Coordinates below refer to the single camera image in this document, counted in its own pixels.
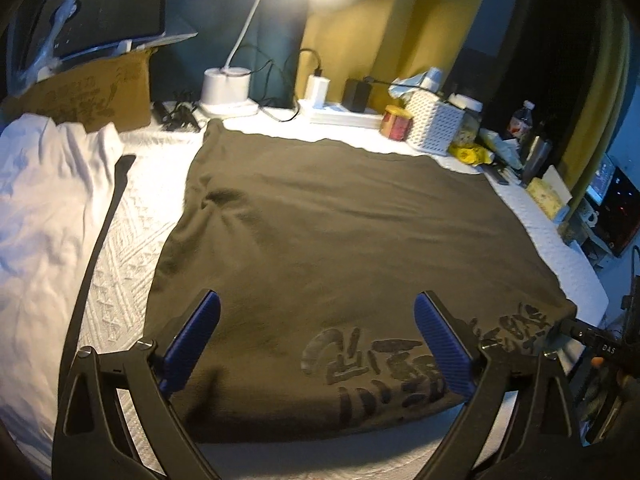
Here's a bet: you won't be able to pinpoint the white desk lamp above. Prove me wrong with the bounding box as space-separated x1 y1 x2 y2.
200 0 346 118

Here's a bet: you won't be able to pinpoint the white plastic packet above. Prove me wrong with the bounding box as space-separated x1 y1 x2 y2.
480 127 523 168

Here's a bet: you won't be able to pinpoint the black cable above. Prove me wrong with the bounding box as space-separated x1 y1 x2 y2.
220 47 323 123
362 75 451 93

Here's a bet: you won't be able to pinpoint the crumpled tissue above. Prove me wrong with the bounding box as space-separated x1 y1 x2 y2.
389 75 431 98

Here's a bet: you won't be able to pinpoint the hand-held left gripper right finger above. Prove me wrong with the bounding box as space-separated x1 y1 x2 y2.
414 290 586 480

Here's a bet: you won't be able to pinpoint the black phone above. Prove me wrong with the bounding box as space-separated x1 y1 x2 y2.
482 164 511 186

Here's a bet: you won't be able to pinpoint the steel flask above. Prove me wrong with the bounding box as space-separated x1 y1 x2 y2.
520 135 553 186

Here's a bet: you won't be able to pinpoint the white perforated basket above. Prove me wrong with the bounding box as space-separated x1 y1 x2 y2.
404 91 468 156

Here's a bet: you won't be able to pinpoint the white charger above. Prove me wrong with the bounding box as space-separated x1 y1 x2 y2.
306 74 328 106

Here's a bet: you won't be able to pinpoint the clear plastic bag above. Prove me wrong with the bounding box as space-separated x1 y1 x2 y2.
7 0 81 96

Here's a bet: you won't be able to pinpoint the lit computer screen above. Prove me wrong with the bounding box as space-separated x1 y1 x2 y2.
585 152 618 206

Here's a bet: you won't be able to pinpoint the glass jar with white lid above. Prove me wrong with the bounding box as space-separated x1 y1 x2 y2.
447 94 485 148

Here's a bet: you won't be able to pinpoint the black computer case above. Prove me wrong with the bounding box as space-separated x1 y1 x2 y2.
597 165 640 258

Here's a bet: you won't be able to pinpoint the black power adapter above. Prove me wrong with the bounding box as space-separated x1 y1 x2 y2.
342 78 373 113

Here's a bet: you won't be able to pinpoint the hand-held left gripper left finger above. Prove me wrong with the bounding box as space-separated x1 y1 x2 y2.
52 289 222 480

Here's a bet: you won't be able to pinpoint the cardboard box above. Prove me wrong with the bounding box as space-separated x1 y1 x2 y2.
0 50 153 133

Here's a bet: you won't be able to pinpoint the clear water bottle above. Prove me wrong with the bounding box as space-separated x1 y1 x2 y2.
507 101 536 141

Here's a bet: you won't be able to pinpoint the white textured mattress cover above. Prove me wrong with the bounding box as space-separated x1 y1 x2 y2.
0 102 611 480

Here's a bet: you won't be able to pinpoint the yellow snack packet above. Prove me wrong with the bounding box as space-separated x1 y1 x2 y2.
448 142 493 167

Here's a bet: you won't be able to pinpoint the black monitor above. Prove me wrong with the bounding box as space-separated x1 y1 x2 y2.
10 0 168 61

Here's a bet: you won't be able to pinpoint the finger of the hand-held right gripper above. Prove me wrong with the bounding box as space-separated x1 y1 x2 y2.
547 317 623 361

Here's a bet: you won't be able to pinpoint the brown printed t-shirt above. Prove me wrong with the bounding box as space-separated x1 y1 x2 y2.
150 119 576 433

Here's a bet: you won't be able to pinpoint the black strap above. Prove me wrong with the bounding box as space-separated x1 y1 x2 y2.
62 154 137 376

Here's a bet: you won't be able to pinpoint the yellow box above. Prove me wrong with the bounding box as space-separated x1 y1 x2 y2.
526 177 568 221

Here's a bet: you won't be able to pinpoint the black tangled cables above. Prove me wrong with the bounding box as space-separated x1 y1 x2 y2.
152 91 201 133

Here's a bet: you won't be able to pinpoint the white power strip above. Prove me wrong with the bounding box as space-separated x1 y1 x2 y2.
298 99 388 128

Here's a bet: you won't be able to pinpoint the white cloth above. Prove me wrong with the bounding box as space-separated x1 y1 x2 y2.
0 112 126 461

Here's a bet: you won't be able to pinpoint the red can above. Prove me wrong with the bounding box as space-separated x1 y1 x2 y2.
381 105 415 142

